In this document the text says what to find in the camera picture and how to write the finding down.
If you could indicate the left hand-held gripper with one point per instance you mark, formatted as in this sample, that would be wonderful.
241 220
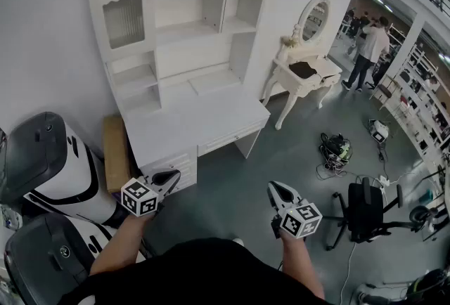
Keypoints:
139 196

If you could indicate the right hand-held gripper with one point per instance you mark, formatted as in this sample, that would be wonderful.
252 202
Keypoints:
299 221

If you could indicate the white desk drawer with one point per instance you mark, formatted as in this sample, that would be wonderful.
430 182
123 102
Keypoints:
228 141

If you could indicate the person's right forearm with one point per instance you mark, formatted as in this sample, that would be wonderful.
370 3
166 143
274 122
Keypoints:
299 261

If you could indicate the person's left forearm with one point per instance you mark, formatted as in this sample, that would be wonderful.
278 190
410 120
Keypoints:
119 244

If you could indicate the white desk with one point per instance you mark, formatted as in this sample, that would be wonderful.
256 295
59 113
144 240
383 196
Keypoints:
197 121

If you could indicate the person's right white shoe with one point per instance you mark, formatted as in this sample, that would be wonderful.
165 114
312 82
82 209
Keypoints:
238 241

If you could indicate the brown cardboard box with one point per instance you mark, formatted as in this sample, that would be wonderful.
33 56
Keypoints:
116 152

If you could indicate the black office chair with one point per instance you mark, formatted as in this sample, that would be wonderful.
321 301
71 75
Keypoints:
364 212

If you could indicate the person's black shirt torso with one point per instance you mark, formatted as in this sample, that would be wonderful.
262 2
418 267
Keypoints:
197 275

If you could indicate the white power strip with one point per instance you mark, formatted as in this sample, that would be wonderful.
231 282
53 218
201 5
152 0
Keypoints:
384 180

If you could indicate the white black appliance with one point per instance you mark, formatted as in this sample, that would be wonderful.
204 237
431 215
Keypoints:
45 254
52 163

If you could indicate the small white device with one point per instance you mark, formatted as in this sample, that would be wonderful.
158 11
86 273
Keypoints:
379 129

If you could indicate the black cloth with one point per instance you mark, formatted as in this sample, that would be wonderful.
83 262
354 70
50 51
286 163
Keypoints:
303 70

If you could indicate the cream vanity table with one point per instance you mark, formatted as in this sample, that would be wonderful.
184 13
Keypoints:
327 68

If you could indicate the cream dried flower bunch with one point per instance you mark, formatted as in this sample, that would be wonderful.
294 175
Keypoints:
289 41

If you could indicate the white shelving rack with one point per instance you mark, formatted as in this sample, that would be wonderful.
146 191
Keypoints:
418 103

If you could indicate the white fluted glass cabinet door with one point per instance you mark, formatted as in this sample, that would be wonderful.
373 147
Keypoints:
121 8

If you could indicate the cream oval mirror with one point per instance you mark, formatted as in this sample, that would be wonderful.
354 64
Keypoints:
316 17

